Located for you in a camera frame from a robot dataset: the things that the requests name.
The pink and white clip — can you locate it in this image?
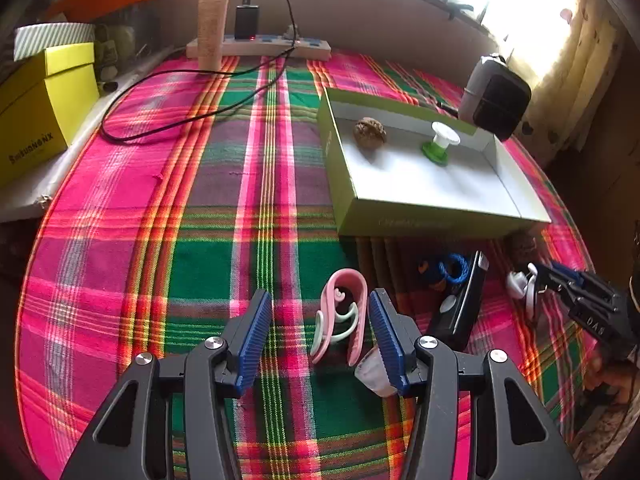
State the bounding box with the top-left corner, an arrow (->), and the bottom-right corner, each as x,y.
325,269 -> 368,367
310,305 -> 361,363

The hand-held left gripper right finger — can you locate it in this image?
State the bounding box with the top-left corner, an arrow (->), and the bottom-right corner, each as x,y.
367,287 -> 583,480

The brown walnut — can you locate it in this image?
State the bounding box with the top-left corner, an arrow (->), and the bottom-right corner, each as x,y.
353,117 -> 388,148
505,230 -> 543,263

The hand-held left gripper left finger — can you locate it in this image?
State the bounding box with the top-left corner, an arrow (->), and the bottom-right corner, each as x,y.
60,289 -> 273,480

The grey and black heater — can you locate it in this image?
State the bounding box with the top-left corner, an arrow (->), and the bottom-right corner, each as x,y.
457,54 -> 532,142

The yellow cardboard box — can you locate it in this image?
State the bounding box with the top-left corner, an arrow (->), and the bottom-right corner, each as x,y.
0,42 -> 101,188

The shallow green cardboard box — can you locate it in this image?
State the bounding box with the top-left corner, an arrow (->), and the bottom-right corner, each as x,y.
316,86 -> 552,238

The patterned curtain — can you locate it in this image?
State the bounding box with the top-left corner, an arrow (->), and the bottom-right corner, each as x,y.
500,0 -> 626,151

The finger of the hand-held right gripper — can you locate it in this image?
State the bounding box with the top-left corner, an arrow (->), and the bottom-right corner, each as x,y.
537,261 -> 583,286
532,280 -> 576,311

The black rectangular device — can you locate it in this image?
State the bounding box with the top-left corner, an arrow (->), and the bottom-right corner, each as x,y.
425,251 -> 490,352

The striped gift box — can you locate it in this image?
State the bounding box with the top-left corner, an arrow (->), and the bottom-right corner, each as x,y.
14,23 -> 96,61

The white power strip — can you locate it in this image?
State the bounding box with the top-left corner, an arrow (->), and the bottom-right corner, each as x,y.
186,35 -> 332,61

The green and white spool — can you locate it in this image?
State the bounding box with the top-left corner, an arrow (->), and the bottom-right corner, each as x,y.
420,121 -> 462,167

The black tube with clear cap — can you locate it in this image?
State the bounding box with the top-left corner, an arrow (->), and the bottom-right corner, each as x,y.
354,349 -> 398,398

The plaid tablecloth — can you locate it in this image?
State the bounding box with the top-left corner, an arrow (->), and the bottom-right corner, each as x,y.
17,50 -> 601,480

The black charger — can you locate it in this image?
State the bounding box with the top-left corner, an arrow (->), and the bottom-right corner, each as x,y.
234,5 -> 262,41

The grey white round gadget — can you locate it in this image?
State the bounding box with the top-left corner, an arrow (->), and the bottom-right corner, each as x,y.
505,265 -> 543,321

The black charger cable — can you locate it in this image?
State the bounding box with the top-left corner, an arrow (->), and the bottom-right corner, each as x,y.
100,0 -> 301,145

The cream tube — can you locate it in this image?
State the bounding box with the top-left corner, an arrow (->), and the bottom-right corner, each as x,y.
198,0 -> 233,68

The person's right hand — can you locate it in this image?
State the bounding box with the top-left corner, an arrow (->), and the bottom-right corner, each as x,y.
585,355 -> 636,406

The orange toy with blue cord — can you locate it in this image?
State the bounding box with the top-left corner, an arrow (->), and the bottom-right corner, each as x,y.
416,252 -> 472,291

